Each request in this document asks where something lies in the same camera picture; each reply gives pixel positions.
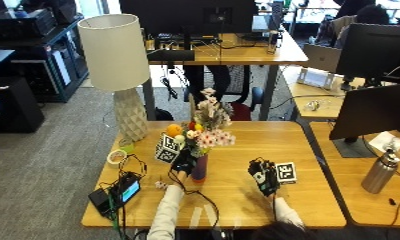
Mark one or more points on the person's right hand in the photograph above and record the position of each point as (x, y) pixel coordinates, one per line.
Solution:
(266, 180)

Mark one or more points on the person's left hand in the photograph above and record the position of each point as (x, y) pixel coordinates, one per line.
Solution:
(182, 164)

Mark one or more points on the purple vase with orange base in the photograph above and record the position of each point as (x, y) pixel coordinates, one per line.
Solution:
(201, 168)

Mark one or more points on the white marker cube left glove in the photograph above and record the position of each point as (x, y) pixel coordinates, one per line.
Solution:
(167, 149)

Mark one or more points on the white marker cube glove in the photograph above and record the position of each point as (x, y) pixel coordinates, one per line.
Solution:
(167, 149)
(287, 172)

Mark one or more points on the white marker cube right glove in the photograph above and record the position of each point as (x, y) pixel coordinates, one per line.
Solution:
(287, 172)

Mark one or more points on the bouquet of mixed flowers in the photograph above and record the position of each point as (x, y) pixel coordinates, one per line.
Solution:
(211, 133)

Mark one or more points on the small white flower piece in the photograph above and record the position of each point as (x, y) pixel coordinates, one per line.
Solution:
(161, 185)

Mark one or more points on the small green object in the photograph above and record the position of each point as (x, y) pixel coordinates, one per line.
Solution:
(129, 148)

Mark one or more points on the roll of white tape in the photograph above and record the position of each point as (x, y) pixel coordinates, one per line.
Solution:
(117, 157)

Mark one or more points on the black device with lit screen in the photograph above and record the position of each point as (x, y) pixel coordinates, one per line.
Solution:
(129, 190)

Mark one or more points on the black office chair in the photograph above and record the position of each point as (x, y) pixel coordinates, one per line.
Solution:
(245, 106)

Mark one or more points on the wooden desk with bottle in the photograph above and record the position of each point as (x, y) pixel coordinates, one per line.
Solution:
(342, 186)

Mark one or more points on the black box device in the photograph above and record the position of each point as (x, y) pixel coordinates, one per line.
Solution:
(101, 200)

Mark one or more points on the wooden side desk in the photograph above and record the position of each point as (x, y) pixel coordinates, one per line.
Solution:
(318, 96)

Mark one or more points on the steel water bottle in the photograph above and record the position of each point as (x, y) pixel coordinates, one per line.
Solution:
(380, 175)

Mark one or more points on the white framed tablet stand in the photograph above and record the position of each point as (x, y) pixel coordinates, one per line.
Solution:
(315, 78)

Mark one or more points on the white paper sheet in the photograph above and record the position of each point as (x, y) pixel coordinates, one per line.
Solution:
(384, 140)

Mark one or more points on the black monitor on square stand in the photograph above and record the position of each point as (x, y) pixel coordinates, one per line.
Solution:
(374, 110)

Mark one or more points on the small black object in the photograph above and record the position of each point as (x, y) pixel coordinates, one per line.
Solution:
(392, 201)

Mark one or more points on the wooden desk with grey legs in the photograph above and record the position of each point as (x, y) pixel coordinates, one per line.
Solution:
(254, 53)

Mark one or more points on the grey laptop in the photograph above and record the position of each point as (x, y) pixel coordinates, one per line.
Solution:
(322, 58)

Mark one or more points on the white table lamp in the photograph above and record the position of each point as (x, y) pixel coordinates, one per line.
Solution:
(115, 56)

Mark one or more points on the large black monitor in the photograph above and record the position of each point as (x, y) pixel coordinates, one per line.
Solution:
(375, 50)

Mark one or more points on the black computer tower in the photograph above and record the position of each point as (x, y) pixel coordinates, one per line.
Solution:
(12, 105)

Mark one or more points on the wide black monitor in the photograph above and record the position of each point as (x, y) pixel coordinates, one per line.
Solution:
(187, 15)

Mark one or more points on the black shelf unit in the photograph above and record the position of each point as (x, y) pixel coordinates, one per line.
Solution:
(41, 56)

